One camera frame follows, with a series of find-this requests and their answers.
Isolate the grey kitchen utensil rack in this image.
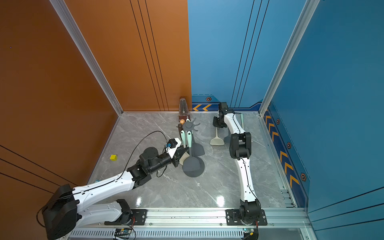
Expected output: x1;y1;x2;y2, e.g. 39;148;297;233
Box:
179;117;206;178

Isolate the cream slotted turner mint handle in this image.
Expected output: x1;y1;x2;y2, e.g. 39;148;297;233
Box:
180;130;190;165

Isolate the grey turner mint handle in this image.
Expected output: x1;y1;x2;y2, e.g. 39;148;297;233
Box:
224;130;232;144

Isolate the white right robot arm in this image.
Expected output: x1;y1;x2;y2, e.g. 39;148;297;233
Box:
213;102;262;225

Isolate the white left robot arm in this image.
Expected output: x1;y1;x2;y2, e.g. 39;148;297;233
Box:
41;147;189;240

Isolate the red wooden metronome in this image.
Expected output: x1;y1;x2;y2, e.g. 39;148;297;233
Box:
179;98;190;121

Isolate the small yellow cube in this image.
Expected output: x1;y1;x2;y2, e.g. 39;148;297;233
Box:
110;155;118;161

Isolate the green circuit board left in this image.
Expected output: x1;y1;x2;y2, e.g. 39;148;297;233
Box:
114;228;134;238

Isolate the green circuit board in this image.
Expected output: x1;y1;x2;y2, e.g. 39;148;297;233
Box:
114;228;134;238
243;228;259;239

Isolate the green circuit board right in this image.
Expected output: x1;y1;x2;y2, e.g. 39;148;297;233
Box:
243;228;259;239

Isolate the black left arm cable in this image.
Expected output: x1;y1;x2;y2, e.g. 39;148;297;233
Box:
119;130;170;181

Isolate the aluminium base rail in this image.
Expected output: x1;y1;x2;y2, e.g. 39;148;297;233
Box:
62;208;317;240

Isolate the aluminium corner post right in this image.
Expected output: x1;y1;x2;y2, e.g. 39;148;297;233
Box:
259;0;320;117

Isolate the aluminium corner post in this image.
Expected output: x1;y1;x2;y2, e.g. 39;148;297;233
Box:
50;0;124;116
259;0;320;117

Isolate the aluminium corner post left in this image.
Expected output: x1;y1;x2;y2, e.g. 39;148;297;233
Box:
50;0;124;116

